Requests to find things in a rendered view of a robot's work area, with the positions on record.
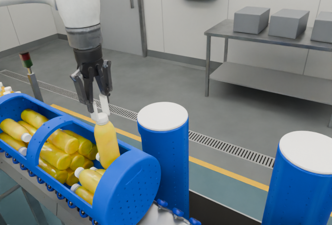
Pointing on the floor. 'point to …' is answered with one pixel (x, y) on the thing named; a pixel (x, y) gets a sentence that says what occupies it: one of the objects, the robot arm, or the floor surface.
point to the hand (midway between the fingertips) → (99, 108)
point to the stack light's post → (35, 87)
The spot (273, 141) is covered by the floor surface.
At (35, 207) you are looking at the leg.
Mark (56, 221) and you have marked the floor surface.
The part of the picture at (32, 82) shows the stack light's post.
